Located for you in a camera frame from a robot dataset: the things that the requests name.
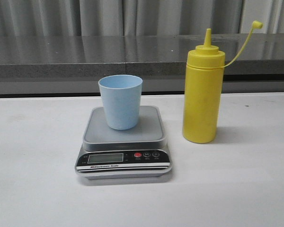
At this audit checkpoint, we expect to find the light blue plastic cup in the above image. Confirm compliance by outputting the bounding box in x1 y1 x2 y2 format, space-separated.
98 75 143 130

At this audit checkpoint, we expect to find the yellow squeeze bottle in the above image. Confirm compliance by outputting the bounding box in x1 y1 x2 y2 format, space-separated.
182 20 264 144

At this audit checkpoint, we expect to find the silver electronic kitchen scale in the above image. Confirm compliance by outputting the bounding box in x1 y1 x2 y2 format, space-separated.
75 105 172 180

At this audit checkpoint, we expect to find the grey curtain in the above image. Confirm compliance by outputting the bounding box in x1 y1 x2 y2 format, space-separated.
0 0 284 36

